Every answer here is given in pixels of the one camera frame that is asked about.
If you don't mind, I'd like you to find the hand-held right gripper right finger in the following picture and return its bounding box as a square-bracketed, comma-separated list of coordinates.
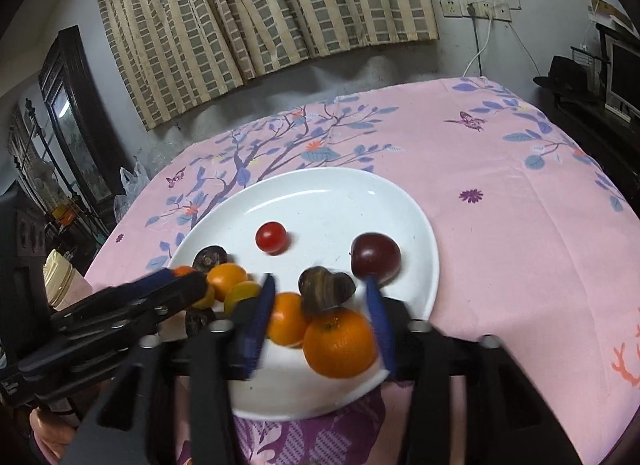
[364, 276, 583, 465]

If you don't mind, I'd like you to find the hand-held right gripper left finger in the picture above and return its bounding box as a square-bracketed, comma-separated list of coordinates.
[65, 272, 278, 465]

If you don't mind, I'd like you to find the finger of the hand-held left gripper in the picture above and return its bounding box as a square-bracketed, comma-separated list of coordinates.
[20, 272, 209, 387]
[50, 269, 177, 335]

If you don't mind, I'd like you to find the yellow-green citrus fruit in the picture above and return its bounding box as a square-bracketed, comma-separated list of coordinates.
[223, 281, 263, 317]

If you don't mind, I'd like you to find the dark round water chestnut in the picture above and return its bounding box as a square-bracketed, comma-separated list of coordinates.
[185, 307, 217, 336]
[193, 245, 230, 273]

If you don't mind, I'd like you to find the large orange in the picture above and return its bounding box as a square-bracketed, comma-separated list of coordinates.
[303, 308, 378, 379]

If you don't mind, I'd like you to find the dark heart-shaped water chestnut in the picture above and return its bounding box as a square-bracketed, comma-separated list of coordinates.
[298, 266, 357, 318]

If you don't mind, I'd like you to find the dark purple plum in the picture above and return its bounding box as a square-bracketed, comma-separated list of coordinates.
[350, 232, 402, 286]

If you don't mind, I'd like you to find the red cherry tomato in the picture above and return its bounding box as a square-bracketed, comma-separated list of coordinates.
[255, 222, 288, 255]

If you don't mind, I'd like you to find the white oval plate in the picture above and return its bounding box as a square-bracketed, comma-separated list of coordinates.
[165, 166, 441, 421]

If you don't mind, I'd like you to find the person's left hand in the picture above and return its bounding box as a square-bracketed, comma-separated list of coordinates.
[29, 409, 82, 462]

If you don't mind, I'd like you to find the beige-lidded plastic jar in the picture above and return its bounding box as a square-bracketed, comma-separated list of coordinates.
[42, 249, 93, 311]

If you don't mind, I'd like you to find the clear plastic bag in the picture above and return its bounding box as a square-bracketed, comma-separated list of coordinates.
[114, 160, 151, 221]

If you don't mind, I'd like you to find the orange box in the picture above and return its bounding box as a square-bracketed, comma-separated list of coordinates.
[52, 205, 81, 226]

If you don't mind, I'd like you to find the standing fan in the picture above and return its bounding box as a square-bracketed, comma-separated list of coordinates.
[27, 160, 58, 201]

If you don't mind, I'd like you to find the pink deer-print tablecloth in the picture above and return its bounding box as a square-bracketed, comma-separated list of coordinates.
[82, 76, 640, 465]

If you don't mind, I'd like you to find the dark wooden framed cabinet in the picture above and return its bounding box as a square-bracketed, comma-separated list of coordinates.
[39, 25, 131, 218]

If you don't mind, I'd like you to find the beige checked curtain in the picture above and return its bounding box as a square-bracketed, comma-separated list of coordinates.
[90, 0, 440, 131]

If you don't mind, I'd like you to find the black desk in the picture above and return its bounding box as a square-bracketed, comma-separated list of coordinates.
[545, 90, 640, 186]

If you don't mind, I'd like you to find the black hat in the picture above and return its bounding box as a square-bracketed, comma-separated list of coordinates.
[533, 56, 601, 105]

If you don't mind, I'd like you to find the computer monitor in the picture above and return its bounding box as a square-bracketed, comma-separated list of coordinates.
[604, 38, 640, 121]

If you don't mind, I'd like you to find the white power cable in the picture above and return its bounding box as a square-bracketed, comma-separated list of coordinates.
[462, 8, 493, 78]

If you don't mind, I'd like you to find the white wall socket strip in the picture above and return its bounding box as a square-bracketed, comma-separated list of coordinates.
[465, 1, 512, 22]

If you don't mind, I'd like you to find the wooden wall shelf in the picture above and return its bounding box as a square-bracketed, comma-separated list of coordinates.
[590, 0, 633, 28]

